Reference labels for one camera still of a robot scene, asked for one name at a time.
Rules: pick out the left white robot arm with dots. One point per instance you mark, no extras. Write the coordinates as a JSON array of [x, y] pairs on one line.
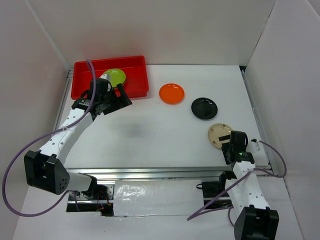
[[45, 168]]

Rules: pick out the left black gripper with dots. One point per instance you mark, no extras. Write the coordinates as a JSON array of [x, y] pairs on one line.
[[120, 102]]

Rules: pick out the red plastic bin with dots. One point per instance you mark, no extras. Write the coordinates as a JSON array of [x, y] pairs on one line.
[[136, 83]]

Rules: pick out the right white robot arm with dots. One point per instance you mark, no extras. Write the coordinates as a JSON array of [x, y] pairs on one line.
[[255, 220]]

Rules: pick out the white foil cover panel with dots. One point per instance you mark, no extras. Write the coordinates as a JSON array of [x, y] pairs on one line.
[[157, 198]]

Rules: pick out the lime green plate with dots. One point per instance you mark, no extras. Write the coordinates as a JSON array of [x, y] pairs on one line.
[[118, 76]]

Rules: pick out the orange plate near bin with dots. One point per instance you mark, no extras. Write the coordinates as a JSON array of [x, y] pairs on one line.
[[171, 93]]

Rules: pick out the black plate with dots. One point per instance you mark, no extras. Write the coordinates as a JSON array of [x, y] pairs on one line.
[[204, 108]]

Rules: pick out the cream floral plate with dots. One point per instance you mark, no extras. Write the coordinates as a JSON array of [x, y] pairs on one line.
[[218, 130]]

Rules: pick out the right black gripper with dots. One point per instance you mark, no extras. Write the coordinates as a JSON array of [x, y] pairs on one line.
[[224, 147]]

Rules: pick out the aluminium front rail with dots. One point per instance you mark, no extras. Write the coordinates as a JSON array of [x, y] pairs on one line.
[[153, 173]]

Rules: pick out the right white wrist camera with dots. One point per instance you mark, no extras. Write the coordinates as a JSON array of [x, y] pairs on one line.
[[255, 148]]

